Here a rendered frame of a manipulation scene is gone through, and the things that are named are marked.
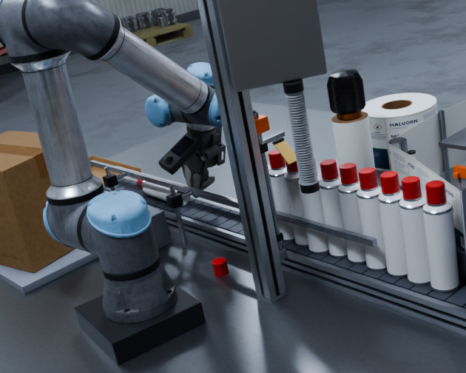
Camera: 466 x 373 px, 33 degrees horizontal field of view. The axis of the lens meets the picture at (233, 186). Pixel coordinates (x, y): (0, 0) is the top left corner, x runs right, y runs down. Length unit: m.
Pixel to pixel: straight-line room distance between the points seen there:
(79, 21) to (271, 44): 0.34
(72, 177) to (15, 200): 0.34
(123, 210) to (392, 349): 0.55
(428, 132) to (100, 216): 0.77
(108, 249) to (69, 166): 0.19
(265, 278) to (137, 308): 0.26
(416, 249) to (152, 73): 0.60
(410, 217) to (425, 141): 0.41
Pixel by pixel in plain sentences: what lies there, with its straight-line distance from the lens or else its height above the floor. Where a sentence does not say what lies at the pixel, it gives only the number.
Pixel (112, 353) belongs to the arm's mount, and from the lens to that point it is 1.53.
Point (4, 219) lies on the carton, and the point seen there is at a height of 0.99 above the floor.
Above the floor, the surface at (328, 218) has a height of 0.97.
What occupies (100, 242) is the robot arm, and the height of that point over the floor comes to 1.05.
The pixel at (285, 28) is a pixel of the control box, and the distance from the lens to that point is 1.39.
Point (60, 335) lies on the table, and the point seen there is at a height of 0.83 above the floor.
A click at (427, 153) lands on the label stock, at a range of 1.82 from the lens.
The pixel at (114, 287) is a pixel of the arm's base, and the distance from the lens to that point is 1.55.
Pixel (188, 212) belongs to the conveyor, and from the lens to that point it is 1.99.
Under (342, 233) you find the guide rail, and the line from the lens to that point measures 1.55.
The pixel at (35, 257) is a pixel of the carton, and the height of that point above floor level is 0.89.
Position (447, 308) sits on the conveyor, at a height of 0.88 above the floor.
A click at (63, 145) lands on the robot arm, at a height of 1.22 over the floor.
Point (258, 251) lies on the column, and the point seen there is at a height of 0.95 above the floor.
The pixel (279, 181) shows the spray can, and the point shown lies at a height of 1.03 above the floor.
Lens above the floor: 1.63
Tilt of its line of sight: 21 degrees down
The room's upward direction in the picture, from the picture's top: 11 degrees counter-clockwise
